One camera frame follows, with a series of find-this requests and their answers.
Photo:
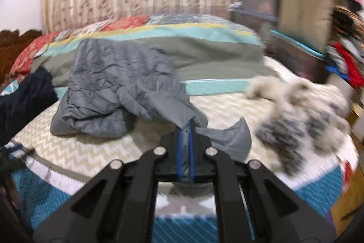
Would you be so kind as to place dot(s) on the dark navy cloth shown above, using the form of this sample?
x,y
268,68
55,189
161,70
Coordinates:
x,y
25,100

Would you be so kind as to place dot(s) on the striped patchwork quilt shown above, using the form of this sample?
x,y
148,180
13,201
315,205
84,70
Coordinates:
x,y
199,49

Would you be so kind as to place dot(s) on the grey puffer jacket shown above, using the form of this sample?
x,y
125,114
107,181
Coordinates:
x,y
113,83

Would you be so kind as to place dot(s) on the carved wooden headboard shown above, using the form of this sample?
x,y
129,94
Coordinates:
x,y
11,46

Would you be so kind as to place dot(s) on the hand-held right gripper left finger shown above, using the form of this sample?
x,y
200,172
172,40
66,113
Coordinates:
x,y
180,152

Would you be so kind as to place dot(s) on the fluffy spotted plush blanket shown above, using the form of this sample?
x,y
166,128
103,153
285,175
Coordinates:
x,y
307,117

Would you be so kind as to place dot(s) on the beige and teal zigzag bedspread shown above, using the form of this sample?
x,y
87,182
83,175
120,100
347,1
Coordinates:
x,y
85,152

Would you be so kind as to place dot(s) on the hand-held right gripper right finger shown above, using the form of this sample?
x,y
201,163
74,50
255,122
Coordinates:
x,y
192,152

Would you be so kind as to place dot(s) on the pile of colourful clothes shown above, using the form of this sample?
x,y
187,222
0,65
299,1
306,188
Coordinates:
x,y
347,41

